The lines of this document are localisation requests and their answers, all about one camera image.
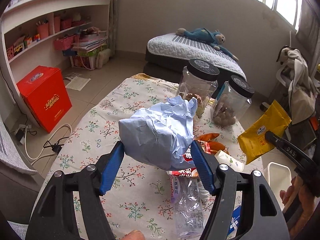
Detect long orange peel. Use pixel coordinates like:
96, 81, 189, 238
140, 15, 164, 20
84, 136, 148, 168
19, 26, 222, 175
206, 141, 230, 157

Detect light blue paper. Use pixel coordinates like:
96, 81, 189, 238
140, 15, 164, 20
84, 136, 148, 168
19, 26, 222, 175
119, 95, 198, 170

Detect white curved bookshelf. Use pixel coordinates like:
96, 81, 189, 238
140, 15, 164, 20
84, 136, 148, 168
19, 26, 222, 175
0, 0, 118, 100

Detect pink pen holder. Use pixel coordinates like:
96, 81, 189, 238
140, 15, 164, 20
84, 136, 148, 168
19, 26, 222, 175
37, 22, 49, 39

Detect yellow snack packet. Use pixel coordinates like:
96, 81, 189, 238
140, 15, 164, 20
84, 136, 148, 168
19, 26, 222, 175
237, 99, 292, 165

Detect stack of papers and books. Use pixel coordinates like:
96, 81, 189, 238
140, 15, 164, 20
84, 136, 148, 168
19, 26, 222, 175
72, 30, 108, 52

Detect person's right hand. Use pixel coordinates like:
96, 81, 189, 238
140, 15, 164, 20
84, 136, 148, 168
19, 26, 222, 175
279, 176, 319, 230

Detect white cable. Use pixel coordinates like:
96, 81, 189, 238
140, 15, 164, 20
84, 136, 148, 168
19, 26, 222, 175
24, 124, 73, 161

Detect floral tablecloth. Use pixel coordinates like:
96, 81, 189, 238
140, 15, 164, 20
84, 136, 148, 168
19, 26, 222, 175
32, 74, 265, 240

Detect white plastic bin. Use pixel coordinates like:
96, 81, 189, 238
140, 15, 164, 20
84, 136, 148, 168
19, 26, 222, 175
266, 162, 293, 212

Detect clear jar with round nuts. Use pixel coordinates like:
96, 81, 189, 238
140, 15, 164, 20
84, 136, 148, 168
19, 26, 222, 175
212, 75, 255, 127

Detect pink lattice basket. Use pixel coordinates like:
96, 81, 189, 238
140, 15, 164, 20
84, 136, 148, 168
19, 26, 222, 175
54, 35, 75, 50

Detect red cardboard box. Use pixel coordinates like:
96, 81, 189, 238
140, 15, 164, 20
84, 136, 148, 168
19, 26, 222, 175
16, 66, 73, 133

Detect person's left hand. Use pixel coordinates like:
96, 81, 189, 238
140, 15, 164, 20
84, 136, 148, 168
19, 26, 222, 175
124, 230, 145, 240

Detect clear jar with brown chunks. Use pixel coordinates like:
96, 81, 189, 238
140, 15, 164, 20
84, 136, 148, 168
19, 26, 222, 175
178, 59, 220, 118

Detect small pink basket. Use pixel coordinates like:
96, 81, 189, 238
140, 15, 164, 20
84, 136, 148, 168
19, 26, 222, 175
60, 18, 73, 30

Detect grey fabric seat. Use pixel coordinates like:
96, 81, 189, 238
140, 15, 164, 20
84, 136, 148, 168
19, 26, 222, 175
0, 116, 39, 178

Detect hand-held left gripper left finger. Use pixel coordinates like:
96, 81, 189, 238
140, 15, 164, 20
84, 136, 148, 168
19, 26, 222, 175
25, 141, 125, 240

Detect small orange peel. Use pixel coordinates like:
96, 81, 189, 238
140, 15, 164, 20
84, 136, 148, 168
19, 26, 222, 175
196, 133, 220, 142

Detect patterned grey curtain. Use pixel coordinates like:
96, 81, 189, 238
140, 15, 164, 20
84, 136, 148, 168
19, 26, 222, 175
296, 0, 320, 63
109, 0, 121, 60

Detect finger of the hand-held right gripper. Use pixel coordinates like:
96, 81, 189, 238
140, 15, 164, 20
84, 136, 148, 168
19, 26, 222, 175
265, 131, 318, 180

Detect grey mattress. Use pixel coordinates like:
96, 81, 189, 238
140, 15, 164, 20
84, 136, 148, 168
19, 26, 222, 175
146, 32, 247, 80

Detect red snack wrapper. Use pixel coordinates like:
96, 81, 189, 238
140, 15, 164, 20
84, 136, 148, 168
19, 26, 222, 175
167, 147, 201, 180

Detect white power strip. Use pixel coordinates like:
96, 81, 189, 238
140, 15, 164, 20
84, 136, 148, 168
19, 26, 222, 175
15, 124, 33, 143

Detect beige blanket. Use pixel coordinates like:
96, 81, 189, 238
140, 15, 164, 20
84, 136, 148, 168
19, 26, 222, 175
276, 45, 317, 124

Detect black cable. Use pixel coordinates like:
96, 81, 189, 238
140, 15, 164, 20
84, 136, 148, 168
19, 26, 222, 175
44, 136, 69, 154

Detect colourful toy boxes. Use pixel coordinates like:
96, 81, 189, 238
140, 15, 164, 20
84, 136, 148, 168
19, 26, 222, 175
6, 34, 42, 60

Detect white wire basket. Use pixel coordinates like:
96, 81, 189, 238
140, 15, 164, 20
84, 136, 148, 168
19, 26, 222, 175
71, 54, 97, 70

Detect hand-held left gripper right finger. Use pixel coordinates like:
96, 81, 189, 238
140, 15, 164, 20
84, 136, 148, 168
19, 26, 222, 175
190, 140, 290, 240

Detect blue white wrapper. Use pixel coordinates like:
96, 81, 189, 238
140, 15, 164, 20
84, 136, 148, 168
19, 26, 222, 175
230, 205, 242, 231

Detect white office chair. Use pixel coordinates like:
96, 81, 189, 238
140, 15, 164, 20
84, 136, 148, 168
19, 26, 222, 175
260, 67, 292, 111

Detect paper sheet on floor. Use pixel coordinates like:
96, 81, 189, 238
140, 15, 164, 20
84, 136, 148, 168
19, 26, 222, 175
65, 76, 91, 91

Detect blue plush monkey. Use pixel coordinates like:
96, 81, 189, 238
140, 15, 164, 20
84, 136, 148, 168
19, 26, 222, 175
176, 27, 239, 62

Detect crushed clear plastic bottle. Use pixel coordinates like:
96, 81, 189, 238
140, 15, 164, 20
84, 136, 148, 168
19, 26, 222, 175
170, 174, 213, 239

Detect white paper cup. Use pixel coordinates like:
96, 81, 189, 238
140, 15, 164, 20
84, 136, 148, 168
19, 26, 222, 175
214, 149, 244, 172

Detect blue white carton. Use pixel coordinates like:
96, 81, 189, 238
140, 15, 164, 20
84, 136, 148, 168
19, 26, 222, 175
215, 81, 229, 103

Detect cream cloth bag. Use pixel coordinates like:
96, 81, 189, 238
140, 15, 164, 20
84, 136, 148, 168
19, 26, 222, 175
96, 49, 112, 69

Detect dark bed base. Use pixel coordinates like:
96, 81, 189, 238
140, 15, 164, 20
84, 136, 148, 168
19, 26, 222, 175
143, 52, 190, 79

